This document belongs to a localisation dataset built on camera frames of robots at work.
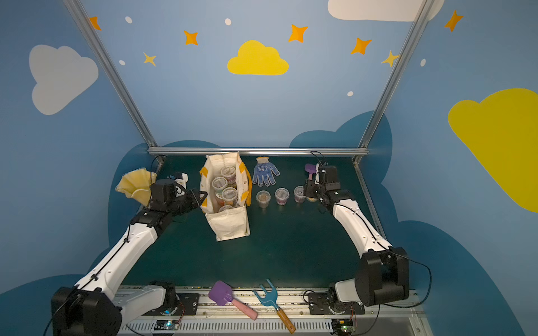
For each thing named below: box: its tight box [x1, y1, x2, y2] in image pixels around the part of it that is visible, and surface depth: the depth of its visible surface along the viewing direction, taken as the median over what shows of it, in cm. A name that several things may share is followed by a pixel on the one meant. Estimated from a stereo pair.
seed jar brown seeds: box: [255, 189, 272, 209], surface depth 100 cm
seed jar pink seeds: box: [293, 185, 305, 203], surface depth 103 cm
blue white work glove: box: [252, 156, 281, 187], surface depth 118 cm
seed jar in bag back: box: [220, 165, 237, 186], surface depth 98 cm
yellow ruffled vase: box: [114, 168, 158, 207], surface depth 87 cm
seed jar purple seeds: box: [274, 187, 291, 206], surface depth 102 cm
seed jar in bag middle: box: [211, 176, 228, 196], surface depth 94 cm
